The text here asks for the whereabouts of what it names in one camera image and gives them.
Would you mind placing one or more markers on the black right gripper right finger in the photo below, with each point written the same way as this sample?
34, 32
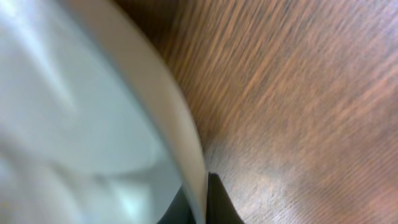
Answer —
219, 208

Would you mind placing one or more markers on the large beige bowl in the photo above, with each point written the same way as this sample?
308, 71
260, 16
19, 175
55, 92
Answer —
94, 128

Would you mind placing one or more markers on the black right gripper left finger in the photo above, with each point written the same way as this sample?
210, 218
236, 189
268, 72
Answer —
179, 211

